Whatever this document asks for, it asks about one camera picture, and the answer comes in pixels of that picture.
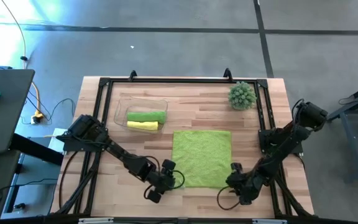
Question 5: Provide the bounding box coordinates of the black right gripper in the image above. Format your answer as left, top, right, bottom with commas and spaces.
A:
226, 161, 261, 207

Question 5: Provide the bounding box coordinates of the grey metal cabinet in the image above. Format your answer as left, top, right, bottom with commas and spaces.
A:
0, 136, 62, 220

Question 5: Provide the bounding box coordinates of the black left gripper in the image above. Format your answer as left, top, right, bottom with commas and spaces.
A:
147, 159, 177, 204

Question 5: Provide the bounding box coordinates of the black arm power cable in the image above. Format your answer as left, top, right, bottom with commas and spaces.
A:
58, 151, 81, 210

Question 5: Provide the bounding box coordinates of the green microfiber towel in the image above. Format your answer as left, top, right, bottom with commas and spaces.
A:
171, 129, 232, 190
126, 111, 168, 124

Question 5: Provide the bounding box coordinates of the yellow extension cable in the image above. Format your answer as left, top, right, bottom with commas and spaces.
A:
1, 0, 45, 121

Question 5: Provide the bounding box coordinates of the white rail bracket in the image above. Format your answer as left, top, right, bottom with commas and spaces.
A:
252, 218, 288, 224
78, 217, 114, 224

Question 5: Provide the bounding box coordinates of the thin black floor cable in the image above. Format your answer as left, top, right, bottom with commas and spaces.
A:
20, 93, 76, 126

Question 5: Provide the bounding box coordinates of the artificial green potted plant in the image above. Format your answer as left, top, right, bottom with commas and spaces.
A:
227, 81, 257, 111

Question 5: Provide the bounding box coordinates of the yellow microfiber towel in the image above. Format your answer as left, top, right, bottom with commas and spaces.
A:
126, 120, 160, 132

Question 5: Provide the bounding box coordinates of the black aluminium table frame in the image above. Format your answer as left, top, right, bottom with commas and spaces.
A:
50, 76, 316, 218

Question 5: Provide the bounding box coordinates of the black desk crossbeam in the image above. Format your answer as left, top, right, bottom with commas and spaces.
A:
9, 133, 65, 166

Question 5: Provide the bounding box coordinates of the yellow power plug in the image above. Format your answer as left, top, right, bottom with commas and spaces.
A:
30, 112, 45, 124

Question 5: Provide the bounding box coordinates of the dark blue steel table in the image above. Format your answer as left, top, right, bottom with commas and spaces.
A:
323, 79, 358, 184

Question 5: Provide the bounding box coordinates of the clear plastic basket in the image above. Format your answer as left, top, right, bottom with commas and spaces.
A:
113, 97, 169, 134

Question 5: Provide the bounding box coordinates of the black camera cable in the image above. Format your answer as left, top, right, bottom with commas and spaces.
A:
143, 169, 186, 200
216, 185, 242, 211

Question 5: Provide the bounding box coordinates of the black left camera cable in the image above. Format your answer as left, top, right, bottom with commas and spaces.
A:
143, 169, 186, 200

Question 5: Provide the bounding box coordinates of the black right camera cable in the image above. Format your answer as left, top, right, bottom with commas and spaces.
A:
216, 185, 242, 211

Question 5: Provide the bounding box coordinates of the black side desk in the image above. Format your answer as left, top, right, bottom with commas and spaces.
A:
0, 68, 36, 156

